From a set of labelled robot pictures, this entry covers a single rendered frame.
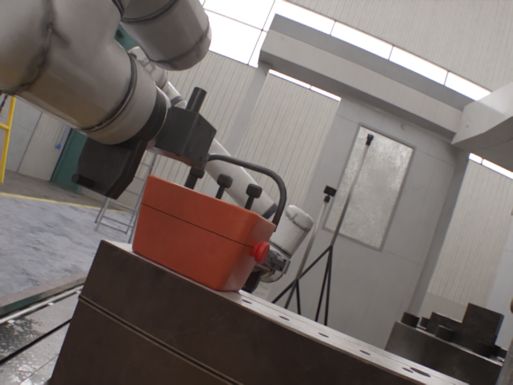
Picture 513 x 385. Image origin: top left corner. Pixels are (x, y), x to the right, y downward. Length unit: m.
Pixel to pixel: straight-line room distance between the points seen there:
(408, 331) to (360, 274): 2.09
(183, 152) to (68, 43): 0.16
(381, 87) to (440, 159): 0.88
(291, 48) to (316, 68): 0.28
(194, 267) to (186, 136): 0.24
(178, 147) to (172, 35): 0.12
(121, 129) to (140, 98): 0.03
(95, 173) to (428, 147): 3.68
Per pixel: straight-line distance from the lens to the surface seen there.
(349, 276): 3.60
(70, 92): 0.32
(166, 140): 0.42
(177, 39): 0.45
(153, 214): 0.62
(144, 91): 0.37
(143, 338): 0.62
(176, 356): 0.59
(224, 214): 0.57
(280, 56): 3.60
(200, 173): 0.68
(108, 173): 0.40
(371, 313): 3.72
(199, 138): 0.43
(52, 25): 0.30
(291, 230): 1.05
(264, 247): 0.60
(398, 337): 1.59
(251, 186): 0.64
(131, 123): 0.37
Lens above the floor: 0.78
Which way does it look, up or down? 4 degrees up
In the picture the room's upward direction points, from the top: 21 degrees clockwise
